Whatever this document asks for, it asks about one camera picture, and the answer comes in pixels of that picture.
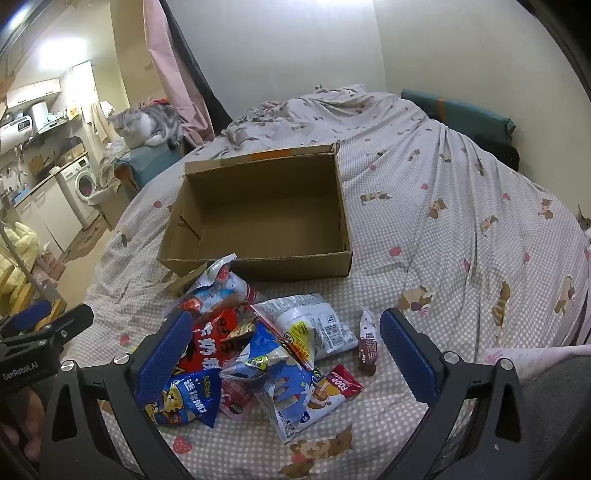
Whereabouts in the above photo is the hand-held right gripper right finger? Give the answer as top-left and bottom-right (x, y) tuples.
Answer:
(379, 307), (539, 480)

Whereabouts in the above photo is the pink printed cloth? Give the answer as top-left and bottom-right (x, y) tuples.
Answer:
(482, 344), (591, 384)

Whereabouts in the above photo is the person's left hand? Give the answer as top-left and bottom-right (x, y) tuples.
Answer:
(0, 388), (47, 462)

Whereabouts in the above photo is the brown cardboard box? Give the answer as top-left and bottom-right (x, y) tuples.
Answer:
(157, 143), (354, 283)

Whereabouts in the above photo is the white and red cartoon packet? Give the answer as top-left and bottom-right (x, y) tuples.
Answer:
(178, 253), (262, 319)

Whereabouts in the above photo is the yellow jacket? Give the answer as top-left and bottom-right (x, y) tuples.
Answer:
(0, 222), (40, 296)

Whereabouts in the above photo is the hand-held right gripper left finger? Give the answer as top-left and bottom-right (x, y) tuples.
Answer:
(39, 308), (197, 480)

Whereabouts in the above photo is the grey cloth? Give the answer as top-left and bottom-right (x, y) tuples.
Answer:
(462, 355), (591, 480)

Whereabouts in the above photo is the blue and white packet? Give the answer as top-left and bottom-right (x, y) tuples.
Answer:
(222, 320), (324, 381)

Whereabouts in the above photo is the black curtain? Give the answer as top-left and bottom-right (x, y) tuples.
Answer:
(159, 0), (232, 134)

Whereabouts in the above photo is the white washing machine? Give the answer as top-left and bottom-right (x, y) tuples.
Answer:
(55, 157), (102, 227)

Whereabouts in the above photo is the teal cloth covered box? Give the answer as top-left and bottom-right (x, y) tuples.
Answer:
(113, 138), (185, 195)

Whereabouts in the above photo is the white kitchen cabinet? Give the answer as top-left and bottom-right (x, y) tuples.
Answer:
(14, 178), (86, 252)

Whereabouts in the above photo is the printed checked bedsheet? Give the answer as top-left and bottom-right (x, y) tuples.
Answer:
(83, 83), (591, 480)

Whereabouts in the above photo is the grey tabby cat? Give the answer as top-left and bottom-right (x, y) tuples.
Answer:
(575, 203), (591, 241)

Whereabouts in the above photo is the pink curtain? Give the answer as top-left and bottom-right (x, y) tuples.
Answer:
(142, 0), (215, 144)

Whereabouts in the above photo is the red cartoon snack bag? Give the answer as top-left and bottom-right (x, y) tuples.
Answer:
(178, 307), (257, 374)

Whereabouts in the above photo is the hanging white towel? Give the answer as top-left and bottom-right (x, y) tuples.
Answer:
(90, 102), (116, 144)

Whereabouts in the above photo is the patterned rug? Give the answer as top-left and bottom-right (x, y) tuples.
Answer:
(65, 217), (109, 264)

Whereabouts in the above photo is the light crumpled cloth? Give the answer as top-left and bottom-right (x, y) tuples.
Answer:
(99, 138), (139, 193)

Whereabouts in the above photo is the grey and white cat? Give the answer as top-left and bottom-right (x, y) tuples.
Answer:
(107, 102), (184, 149)

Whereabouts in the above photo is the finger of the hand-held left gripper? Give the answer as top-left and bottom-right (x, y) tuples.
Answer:
(28, 304), (94, 344)
(0, 299), (52, 334)

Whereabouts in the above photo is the brown chocolate wrapper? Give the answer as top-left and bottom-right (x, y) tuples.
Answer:
(358, 305), (380, 376)

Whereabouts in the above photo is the blue bear snack packet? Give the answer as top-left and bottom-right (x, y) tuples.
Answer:
(145, 369), (222, 429)

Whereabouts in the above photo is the white water heater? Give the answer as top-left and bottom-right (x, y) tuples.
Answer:
(0, 102), (49, 148)

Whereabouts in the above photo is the pink packet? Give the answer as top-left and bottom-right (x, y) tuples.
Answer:
(219, 374), (264, 418)

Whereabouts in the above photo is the white packet with yellow label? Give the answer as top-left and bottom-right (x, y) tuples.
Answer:
(250, 293), (360, 370)

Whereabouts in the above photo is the teal pillow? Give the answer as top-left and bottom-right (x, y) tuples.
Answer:
(401, 89), (515, 139)

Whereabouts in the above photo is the small brown packet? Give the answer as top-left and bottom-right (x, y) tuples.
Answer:
(221, 318), (257, 344)

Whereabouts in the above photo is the white wall cabinet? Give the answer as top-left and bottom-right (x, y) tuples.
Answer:
(4, 78), (63, 109)

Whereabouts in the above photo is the starry white packet red label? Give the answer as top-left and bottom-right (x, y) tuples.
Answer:
(252, 364), (365, 445)

